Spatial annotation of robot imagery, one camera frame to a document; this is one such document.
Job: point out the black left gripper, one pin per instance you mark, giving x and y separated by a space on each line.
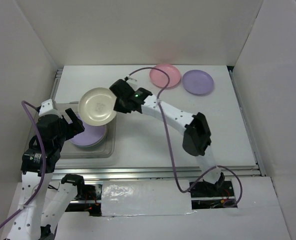
76 128

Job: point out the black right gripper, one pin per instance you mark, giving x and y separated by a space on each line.
118 107

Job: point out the cream plate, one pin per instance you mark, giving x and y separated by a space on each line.
96 107

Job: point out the purple plate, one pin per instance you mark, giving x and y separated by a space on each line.
91 136
198 82

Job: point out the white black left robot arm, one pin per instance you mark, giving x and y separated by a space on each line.
32 220

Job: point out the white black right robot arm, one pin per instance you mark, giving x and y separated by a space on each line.
194 129

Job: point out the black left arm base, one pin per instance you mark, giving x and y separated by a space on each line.
88 202

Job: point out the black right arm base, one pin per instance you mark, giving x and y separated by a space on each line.
223 188

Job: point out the clear plastic bin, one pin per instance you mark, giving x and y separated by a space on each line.
102 150

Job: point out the pink plate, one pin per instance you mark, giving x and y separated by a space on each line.
159 79

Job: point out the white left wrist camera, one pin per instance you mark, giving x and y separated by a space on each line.
48 107

